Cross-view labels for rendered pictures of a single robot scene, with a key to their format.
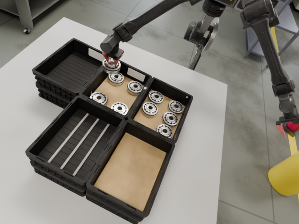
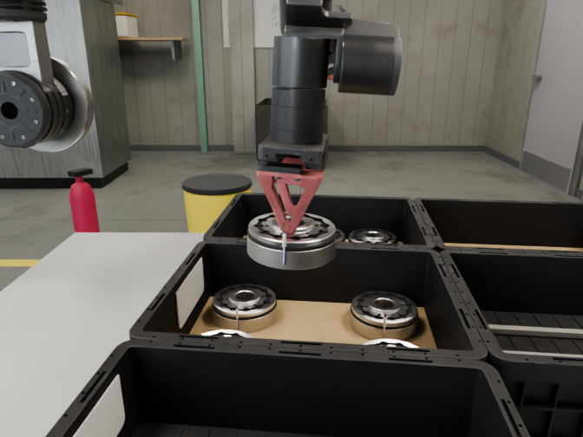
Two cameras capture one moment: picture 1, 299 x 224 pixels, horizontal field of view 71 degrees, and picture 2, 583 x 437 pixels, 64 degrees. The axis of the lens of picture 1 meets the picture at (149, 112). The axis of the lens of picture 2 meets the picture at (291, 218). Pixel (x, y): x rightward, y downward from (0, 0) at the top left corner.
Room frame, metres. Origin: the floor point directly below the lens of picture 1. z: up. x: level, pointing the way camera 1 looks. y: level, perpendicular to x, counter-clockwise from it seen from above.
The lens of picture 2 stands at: (0.87, 0.82, 1.23)
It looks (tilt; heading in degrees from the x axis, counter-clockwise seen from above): 19 degrees down; 272
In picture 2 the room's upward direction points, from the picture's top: straight up
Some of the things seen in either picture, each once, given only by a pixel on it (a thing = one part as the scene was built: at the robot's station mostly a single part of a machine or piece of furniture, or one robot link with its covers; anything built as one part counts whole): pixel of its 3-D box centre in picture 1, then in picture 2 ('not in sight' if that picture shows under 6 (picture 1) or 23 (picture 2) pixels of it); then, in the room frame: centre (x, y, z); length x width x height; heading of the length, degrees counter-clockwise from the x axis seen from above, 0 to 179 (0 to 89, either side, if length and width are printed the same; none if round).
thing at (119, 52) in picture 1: (113, 46); (297, 122); (0.88, 0.31, 1.16); 0.10 x 0.07 x 0.07; 84
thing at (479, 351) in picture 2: (118, 85); (310, 292); (0.86, 0.24, 0.92); 0.40 x 0.30 x 0.02; 176
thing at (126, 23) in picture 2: not in sight; (114, 26); (3.24, -5.29, 1.59); 0.48 x 0.40 x 0.27; 1
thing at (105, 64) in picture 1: (111, 64); (291, 227); (0.89, 0.31, 1.04); 0.10 x 0.10 x 0.01
